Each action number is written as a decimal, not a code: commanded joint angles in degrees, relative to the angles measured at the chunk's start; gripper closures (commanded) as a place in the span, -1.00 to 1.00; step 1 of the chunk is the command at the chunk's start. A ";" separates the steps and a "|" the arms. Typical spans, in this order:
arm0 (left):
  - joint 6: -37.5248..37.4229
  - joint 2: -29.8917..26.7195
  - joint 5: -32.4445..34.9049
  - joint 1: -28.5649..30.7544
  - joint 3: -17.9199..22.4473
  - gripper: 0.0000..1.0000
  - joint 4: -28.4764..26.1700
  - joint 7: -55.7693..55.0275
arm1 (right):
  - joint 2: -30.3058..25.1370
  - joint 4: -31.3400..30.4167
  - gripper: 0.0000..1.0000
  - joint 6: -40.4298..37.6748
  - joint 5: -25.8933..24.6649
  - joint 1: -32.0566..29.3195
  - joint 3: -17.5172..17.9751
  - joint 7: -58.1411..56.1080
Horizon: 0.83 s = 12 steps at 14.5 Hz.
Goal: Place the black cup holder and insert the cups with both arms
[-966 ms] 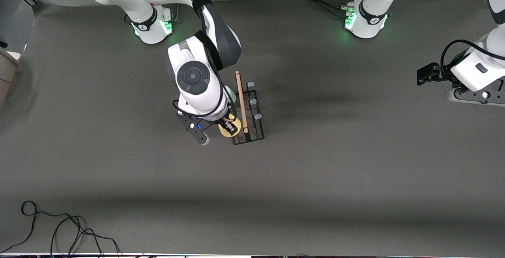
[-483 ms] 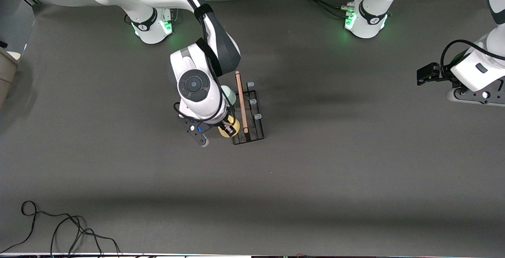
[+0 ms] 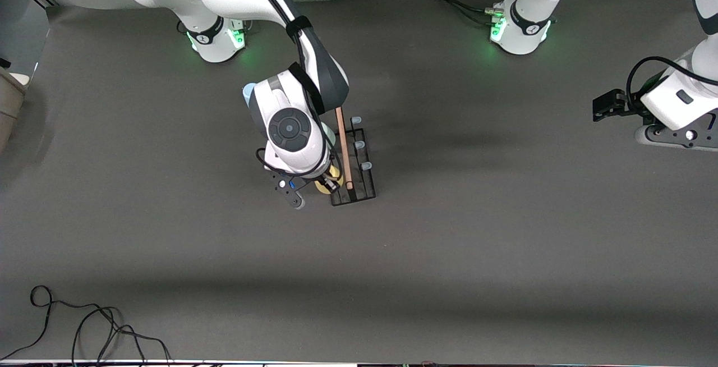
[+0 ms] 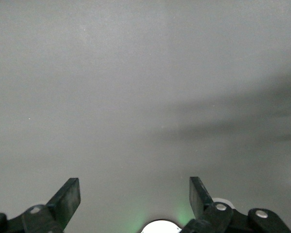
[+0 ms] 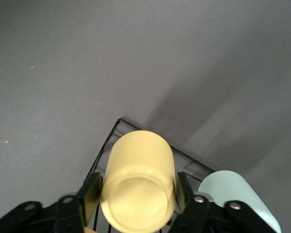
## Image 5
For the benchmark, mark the dark grey table cloth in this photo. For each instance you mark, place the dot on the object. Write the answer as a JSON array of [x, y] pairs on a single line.
[[87, 72]]

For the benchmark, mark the yellow plastic cup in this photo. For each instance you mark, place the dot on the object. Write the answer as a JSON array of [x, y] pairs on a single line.
[[138, 184]]

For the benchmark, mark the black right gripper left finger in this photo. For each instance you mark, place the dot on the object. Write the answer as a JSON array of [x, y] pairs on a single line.
[[63, 213]]

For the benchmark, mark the pale green plastic cup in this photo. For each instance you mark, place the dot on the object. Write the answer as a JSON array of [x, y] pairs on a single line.
[[232, 187]]

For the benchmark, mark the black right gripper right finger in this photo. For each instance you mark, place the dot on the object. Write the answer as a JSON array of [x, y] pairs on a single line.
[[201, 216]]

